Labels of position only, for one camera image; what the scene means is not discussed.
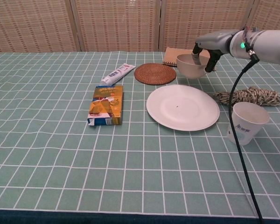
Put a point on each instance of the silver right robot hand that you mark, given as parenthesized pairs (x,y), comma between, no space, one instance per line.
(214,40)

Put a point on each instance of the beige plastic bowl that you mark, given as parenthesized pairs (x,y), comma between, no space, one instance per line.
(191,71)

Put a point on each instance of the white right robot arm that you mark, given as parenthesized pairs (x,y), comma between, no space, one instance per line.
(266,44)

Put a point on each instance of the brown woven round coaster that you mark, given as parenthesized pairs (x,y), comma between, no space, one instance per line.
(154,73)

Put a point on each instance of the white paper plate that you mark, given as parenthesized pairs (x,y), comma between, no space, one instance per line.
(182,112)

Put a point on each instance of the white printed paper cup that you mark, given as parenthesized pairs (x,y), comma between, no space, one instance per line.
(247,133)

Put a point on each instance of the kraft spiral notebook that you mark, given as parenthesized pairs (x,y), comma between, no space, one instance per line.
(170,57)

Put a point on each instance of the bamboo folding screen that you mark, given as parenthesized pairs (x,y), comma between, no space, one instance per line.
(119,23)

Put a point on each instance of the white toothpaste tube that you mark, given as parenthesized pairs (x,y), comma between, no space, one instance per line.
(116,74)

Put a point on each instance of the yellow and blue carton box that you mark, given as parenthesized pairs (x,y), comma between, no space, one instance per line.
(106,105)

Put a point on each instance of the green grid tablecloth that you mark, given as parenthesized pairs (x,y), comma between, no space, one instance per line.
(60,151)

